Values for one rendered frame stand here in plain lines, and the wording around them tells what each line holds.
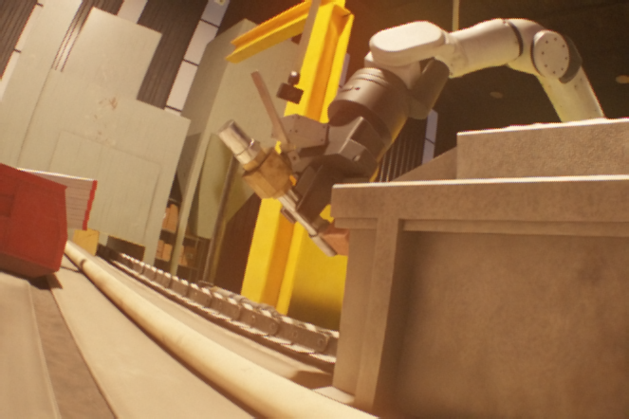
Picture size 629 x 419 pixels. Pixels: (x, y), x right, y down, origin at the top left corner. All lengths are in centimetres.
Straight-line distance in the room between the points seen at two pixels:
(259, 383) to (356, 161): 26
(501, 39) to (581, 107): 21
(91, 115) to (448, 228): 580
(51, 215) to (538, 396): 63
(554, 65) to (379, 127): 33
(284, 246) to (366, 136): 368
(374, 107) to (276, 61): 824
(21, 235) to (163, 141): 555
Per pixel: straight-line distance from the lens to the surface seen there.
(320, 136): 52
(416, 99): 58
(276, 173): 48
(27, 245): 69
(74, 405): 28
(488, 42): 69
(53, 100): 593
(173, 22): 1072
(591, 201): 20
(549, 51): 72
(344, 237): 47
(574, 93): 80
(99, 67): 737
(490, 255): 24
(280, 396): 30
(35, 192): 69
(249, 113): 825
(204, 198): 816
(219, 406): 33
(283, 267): 419
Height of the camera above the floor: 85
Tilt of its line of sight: 10 degrees up
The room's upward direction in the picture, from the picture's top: 13 degrees clockwise
